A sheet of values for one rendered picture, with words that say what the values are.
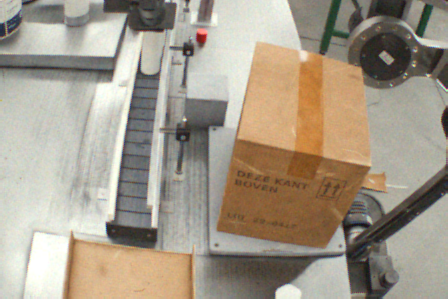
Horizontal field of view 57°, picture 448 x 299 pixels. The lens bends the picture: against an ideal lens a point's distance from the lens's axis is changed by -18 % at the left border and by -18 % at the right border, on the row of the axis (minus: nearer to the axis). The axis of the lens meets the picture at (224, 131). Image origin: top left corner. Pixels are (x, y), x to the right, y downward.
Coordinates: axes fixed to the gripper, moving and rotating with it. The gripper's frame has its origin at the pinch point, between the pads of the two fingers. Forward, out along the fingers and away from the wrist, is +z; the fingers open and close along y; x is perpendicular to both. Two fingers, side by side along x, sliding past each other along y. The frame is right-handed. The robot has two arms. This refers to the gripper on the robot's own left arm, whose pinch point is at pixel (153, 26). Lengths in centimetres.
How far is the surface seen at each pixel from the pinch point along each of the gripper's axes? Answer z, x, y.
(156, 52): 11.3, 3.7, -1.0
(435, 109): 160, -20, -177
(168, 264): -14, 52, -8
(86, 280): -19, 57, 8
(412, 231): 94, 56, -126
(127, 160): -2.6, 31.4, 2.1
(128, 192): -8.3, 38.1, 0.9
